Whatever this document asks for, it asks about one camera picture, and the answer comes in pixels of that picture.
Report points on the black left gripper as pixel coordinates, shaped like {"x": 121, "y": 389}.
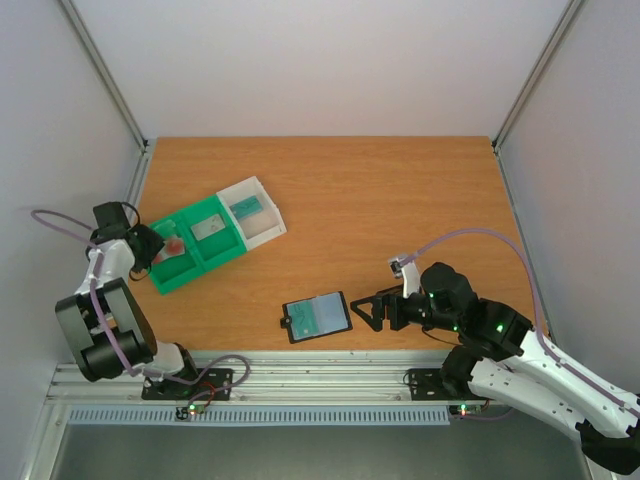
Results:
{"x": 157, "y": 243}

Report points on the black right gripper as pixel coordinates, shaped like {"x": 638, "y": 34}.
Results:
{"x": 394, "y": 310}

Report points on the black card holder wallet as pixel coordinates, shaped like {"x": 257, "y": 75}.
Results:
{"x": 316, "y": 317}

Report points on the teal VIP card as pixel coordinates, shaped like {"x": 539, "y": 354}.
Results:
{"x": 303, "y": 319}

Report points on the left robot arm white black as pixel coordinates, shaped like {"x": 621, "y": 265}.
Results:
{"x": 105, "y": 328}

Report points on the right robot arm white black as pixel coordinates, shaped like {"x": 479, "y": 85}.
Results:
{"x": 502, "y": 356}

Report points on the grey card in green bin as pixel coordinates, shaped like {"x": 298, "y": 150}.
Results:
{"x": 208, "y": 227}

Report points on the teal card in white bin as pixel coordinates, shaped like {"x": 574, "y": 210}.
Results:
{"x": 246, "y": 208}

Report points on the green plastic sorting bin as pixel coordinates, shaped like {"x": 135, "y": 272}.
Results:
{"x": 201, "y": 257}

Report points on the white translucent plastic bin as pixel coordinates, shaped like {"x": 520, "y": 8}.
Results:
{"x": 258, "y": 229}

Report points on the right small circuit board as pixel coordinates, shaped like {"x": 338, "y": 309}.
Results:
{"x": 465, "y": 410}

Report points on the small circuit board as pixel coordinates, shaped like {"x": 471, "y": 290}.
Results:
{"x": 188, "y": 412}
{"x": 465, "y": 410}

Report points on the left small circuit board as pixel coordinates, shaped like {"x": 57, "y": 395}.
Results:
{"x": 188, "y": 412}

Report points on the left aluminium frame post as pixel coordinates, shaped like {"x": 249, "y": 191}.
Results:
{"x": 81, "y": 30}

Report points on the aluminium frame post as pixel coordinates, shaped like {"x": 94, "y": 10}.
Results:
{"x": 559, "y": 32}
{"x": 81, "y": 30}

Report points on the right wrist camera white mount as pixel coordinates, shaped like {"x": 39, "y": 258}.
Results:
{"x": 403, "y": 267}

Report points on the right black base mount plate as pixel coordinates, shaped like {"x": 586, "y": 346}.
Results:
{"x": 425, "y": 384}

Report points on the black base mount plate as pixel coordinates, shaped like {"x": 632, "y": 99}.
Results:
{"x": 214, "y": 384}
{"x": 425, "y": 384}

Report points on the aluminium rail front frame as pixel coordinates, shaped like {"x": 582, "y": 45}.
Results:
{"x": 350, "y": 377}

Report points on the grey slotted cable duct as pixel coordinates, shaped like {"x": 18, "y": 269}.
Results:
{"x": 263, "y": 416}

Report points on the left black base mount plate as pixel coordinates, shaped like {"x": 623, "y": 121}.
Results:
{"x": 214, "y": 384}

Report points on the right aluminium frame post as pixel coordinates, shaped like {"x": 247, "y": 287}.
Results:
{"x": 559, "y": 32}

